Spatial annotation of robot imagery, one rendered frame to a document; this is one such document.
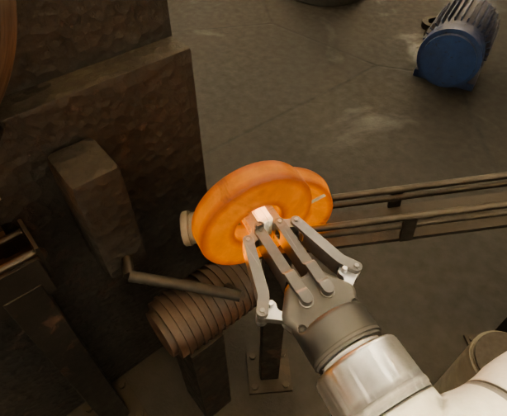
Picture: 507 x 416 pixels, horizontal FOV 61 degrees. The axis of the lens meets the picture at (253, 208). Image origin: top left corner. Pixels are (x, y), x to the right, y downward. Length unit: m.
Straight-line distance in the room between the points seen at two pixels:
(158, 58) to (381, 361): 0.56
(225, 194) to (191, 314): 0.38
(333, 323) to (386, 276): 1.12
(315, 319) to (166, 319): 0.41
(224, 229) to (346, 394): 0.22
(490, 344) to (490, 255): 0.87
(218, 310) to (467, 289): 0.98
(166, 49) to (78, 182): 0.27
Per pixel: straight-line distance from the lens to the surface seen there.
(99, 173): 0.67
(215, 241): 0.51
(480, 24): 2.36
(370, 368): 0.40
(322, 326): 0.42
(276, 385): 1.30
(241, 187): 0.47
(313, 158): 1.87
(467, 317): 1.54
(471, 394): 0.43
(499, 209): 0.82
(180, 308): 0.81
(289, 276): 0.45
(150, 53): 0.77
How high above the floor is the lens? 1.23
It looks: 48 degrees down
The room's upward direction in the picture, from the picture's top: straight up
